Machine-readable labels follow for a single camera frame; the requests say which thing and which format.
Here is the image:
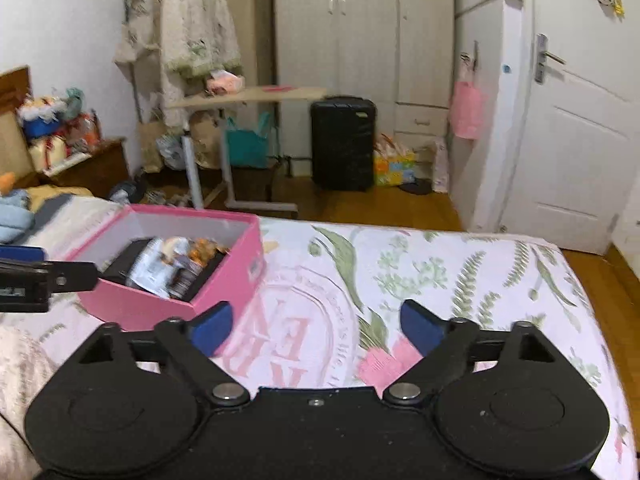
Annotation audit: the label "pink paper bag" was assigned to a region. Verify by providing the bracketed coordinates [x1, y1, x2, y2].
[450, 80, 487, 140]

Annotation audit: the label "pink cardboard box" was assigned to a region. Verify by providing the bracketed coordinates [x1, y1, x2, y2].
[65, 204, 266, 332]

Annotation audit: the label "clear bag of orange nuts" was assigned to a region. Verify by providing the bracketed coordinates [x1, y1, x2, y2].
[192, 238, 232, 267]

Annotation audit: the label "pink tissue box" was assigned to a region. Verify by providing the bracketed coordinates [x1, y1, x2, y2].
[206, 70, 246, 95]

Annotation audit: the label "white door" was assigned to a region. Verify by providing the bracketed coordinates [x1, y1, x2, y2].
[500, 0, 640, 256]

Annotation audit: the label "grey sneakers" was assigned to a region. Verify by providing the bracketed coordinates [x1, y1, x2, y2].
[145, 190, 192, 209]

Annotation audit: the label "wooden nightstand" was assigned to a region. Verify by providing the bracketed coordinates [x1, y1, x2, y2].
[40, 137, 131, 199]

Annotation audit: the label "teal shopping bag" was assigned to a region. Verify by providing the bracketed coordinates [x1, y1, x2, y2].
[226, 112, 273, 170]

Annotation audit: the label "white knitted cardigan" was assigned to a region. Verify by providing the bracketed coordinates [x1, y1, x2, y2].
[160, 0, 243, 127]

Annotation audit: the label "light blue snack bar packet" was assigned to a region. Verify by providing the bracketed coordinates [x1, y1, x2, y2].
[127, 237, 174, 297]

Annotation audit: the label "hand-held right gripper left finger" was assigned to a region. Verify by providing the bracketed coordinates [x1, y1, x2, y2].
[77, 301, 251, 407]

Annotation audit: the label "black suitcase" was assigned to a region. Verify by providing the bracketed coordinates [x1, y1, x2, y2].
[310, 96, 377, 192]

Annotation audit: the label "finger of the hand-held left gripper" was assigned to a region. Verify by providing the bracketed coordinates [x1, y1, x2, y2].
[0, 259, 103, 294]
[0, 246, 45, 262]

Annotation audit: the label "light blue cloth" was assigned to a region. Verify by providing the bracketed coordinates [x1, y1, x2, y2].
[0, 189, 36, 242]

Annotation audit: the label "wooden headboard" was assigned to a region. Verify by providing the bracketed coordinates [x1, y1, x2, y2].
[0, 65, 41, 191]

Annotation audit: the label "beige tote bag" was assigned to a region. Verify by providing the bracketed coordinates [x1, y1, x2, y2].
[114, 0, 163, 83]

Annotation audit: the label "black snack packet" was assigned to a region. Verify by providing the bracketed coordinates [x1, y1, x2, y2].
[106, 240, 151, 287]

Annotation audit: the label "white plastic bag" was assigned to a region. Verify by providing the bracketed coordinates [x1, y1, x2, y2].
[432, 137, 451, 193]

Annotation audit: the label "black bag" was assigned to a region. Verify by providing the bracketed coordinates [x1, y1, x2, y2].
[107, 177, 147, 204]

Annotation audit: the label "metal door handle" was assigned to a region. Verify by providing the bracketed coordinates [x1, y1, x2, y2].
[535, 34, 567, 84]

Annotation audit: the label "beige fuzzy blanket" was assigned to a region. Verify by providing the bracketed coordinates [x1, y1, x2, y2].
[0, 325, 66, 461]

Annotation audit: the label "white wardrobe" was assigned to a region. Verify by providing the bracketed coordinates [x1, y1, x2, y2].
[272, 0, 456, 181]

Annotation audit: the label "colourful gift bag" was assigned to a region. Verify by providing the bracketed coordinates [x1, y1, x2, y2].
[374, 135, 417, 187]

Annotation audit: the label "pile of toys and gifts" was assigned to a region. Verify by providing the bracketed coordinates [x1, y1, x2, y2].
[17, 87, 102, 171]

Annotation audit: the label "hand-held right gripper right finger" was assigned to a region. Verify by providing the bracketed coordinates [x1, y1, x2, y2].
[384, 299, 556, 404]

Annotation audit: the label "wooden overbed table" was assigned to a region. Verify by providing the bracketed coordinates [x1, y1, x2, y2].
[167, 85, 327, 213]

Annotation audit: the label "brown paper bag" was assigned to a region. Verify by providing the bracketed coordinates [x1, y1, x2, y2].
[190, 110, 224, 168]

